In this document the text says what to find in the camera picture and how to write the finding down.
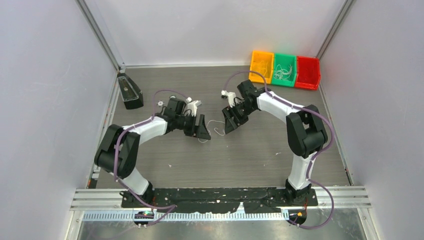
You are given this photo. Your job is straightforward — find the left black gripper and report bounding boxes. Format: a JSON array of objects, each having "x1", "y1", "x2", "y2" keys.
[{"x1": 175, "y1": 113, "x2": 211, "y2": 140}]

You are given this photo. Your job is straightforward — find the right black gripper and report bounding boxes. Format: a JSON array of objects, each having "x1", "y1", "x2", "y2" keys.
[{"x1": 222, "y1": 101, "x2": 256, "y2": 135}]

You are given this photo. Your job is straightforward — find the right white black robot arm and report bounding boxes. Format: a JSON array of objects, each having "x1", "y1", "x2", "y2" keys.
[{"x1": 221, "y1": 80, "x2": 328, "y2": 205}]

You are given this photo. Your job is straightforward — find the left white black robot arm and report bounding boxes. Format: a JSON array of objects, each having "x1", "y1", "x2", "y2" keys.
[{"x1": 93, "y1": 97, "x2": 211, "y2": 207}]

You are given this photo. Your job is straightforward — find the yellow plastic bin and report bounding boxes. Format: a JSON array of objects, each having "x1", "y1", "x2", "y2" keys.
[{"x1": 249, "y1": 50, "x2": 275, "y2": 84}]

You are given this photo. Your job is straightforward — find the green plastic bin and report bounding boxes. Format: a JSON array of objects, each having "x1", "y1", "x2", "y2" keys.
[{"x1": 271, "y1": 53, "x2": 297, "y2": 87}]

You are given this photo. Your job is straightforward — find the black wedge stand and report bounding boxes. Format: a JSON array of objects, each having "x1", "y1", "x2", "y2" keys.
[{"x1": 117, "y1": 73, "x2": 144, "y2": 110}]

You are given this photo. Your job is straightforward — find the red plastic bin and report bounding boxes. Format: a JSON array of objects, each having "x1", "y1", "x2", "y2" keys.
[{"x1": 294, "y1": 56, "x2": 321, "y2": 91}]

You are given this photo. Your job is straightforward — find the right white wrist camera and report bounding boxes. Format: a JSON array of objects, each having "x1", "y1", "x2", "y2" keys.
[{"x1": 221, "y1": 90, "x2": 237, "y2": 108}]

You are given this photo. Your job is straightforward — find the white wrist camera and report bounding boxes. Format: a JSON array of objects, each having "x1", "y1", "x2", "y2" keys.
[
  {"x1": 221, "y1": 90, "x2": 237, "y2": 108},
  {"x1": 185, "y1": 97, "x2": 202, "y2": 117}
]

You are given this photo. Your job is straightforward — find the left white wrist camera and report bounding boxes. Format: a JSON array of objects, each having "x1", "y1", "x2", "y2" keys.
[{"x1": 185, "y1": 97, "x2": 202, "y2": 117}]

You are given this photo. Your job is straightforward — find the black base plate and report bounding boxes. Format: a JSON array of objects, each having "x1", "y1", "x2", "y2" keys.
[{"x1": 119, "y1": 187, "x2": 318, "y2": 214}]

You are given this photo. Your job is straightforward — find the aluminium frame rail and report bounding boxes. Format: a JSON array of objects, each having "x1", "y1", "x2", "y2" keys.
[{"x1": 70, "y1": 186, "x2": 372, "y2": 211}]

